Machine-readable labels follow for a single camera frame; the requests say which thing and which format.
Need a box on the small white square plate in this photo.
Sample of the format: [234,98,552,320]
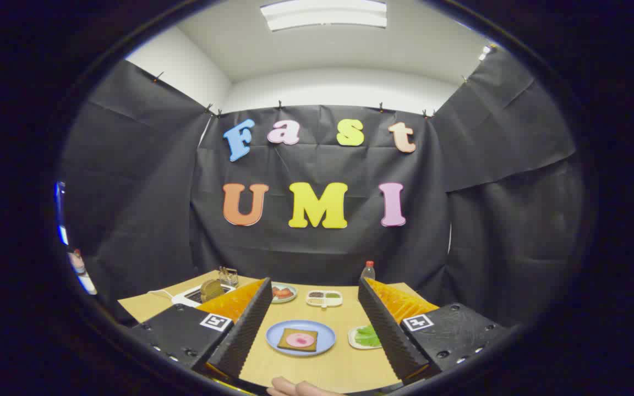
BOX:
[348,324,384,350]

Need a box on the brown bread slice with ham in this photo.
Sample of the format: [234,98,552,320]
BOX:
[277,328,319,353]

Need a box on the pale green plate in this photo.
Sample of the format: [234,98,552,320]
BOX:
[270,282,298,304]

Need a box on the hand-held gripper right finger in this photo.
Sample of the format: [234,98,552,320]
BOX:
[357,277,511,386]

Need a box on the white side table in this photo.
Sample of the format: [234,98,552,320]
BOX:
[76,271,98,296]

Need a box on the brown toast slice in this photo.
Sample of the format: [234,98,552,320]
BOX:
[200,279,225,303]

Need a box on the blue plate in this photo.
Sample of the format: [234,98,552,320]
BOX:
[266,320,337,357]

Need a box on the ceiling light panel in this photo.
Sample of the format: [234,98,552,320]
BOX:
[260,0,388,31]

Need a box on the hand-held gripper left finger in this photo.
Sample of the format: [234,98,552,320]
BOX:
[129,278,274,386]

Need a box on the white divided seasoning tray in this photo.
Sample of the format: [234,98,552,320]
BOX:
[305,290,343,308]

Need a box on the white toaster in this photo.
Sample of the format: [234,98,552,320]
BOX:
[172,283,236,309]

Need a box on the green lettuce leaf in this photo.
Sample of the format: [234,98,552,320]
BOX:
[354,324,382,347]

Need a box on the black backdrop cloth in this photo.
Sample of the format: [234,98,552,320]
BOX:
[58,47,587,331]

